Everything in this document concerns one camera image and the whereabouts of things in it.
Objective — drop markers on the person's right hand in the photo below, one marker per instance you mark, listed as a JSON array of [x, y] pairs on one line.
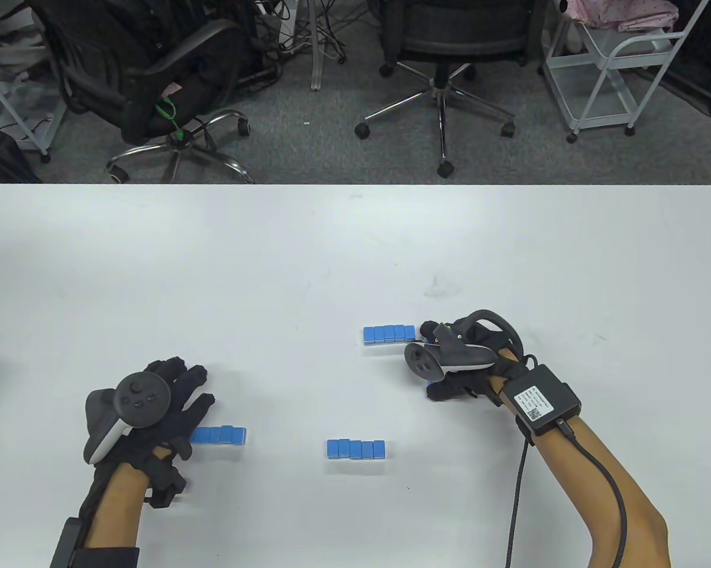
[[485, 340]]

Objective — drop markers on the person's left hand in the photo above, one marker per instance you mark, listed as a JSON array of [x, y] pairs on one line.
[[184, 390]]

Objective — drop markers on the person's left forearm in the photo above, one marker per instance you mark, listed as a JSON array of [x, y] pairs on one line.
[[113, 509]]

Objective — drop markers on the person's right forearm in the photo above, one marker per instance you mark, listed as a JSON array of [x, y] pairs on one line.
[[598, 473]]

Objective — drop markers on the dark left forearm box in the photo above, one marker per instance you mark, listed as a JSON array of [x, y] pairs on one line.
[[65, 544]]

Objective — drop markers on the grey left hand controller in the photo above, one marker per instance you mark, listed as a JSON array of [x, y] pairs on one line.
[[142, 399]]

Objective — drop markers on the grey hand controller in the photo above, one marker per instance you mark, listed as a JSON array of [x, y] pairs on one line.
[[423, 361], [142, 399]]

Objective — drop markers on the grey right hand controller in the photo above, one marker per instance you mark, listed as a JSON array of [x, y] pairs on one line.
[[423, 361]]

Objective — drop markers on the black labelled sensor box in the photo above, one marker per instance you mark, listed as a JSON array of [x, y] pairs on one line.
[[539, 402]]

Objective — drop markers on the black left wrist module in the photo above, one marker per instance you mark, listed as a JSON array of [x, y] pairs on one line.
[[166, 488]]

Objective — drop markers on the black left sleeve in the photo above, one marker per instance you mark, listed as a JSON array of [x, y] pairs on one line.
[[104, 559]]

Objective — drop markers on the white metal cart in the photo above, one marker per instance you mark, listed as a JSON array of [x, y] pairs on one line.
[[595, 94]]

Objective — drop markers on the black office chair with armrests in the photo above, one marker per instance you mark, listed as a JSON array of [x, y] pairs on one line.
[[148, 100]]

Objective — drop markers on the black backpack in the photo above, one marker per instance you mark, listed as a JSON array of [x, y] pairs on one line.
[[0, 160]]

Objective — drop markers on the black office chair chrome base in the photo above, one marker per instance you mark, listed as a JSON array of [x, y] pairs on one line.
[[462, 44]]

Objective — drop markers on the pink tag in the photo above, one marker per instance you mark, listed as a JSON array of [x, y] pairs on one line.
[[172, 90]]

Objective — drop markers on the white metal rack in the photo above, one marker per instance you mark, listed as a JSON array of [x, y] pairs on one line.
[[12, 111]]

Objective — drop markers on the pink cloth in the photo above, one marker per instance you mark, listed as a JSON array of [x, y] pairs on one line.
[[627, 12]]

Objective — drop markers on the white power strip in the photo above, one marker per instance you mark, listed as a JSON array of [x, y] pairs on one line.
[[284, 23]]

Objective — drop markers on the pile of white cloth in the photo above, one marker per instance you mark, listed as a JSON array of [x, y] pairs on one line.
[[6, 50]]

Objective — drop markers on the clear white post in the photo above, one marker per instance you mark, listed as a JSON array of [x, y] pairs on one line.
[[316, 59]]

